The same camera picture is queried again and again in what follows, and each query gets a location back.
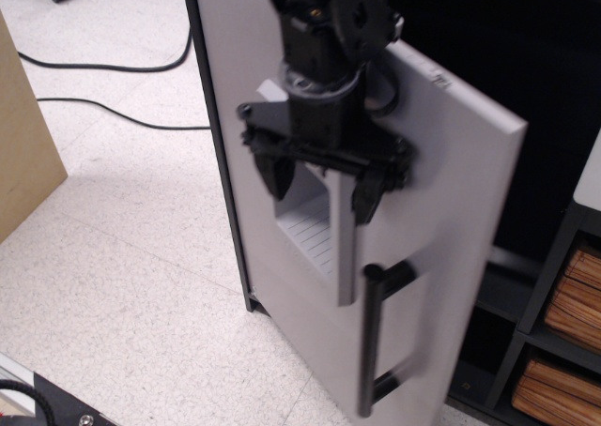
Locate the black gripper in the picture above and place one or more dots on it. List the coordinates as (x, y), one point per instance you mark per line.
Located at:
(340, 134)

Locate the grey toy fridge door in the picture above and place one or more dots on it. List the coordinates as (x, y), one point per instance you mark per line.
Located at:
(301, 258)

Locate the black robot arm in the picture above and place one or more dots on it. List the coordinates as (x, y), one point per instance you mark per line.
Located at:
(338, 86)

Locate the dark grey fridge cabinet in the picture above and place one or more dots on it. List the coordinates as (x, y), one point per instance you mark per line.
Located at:
(540, 60)

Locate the white countertop panel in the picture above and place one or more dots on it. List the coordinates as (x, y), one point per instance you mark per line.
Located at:
(588, 189)

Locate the grey shelf unit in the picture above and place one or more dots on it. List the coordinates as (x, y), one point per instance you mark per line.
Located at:
(531, 334)

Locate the upper woven basket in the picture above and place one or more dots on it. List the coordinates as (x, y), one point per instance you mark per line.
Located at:
(574, 307)

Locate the woven basket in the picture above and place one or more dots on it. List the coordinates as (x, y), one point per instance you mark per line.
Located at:
(574, 307)
(556, 391)

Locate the brown cardboard box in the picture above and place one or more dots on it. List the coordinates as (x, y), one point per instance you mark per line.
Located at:
(31, 167)

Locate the lower woven basket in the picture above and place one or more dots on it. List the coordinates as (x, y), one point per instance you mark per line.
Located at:
(556, 391)

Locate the black door handle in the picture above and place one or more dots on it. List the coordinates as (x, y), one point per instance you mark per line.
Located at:
(379, 285)

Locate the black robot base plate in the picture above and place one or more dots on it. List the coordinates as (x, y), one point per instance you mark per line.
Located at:
(52, 406)

